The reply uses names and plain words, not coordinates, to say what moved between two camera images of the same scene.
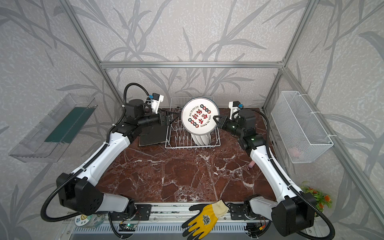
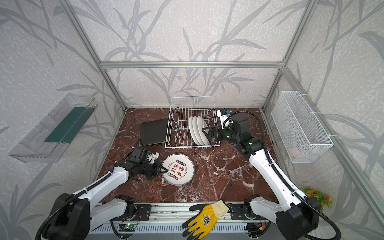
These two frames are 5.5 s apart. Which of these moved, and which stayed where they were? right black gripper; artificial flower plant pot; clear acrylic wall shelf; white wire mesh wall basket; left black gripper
Moved: left black gripper; right black gripper
Stayed: artificial flower plant pot; clear acrylic wall shelf; white wire mesh wall basket
